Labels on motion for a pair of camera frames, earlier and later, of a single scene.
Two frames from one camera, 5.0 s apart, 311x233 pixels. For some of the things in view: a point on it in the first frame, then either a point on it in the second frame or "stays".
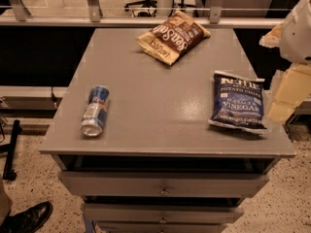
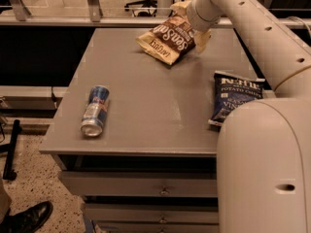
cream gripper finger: (272, 38) → (201, 13)
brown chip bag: (173, 36) stays
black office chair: (148, 7) stays
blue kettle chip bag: (238, 102) stays
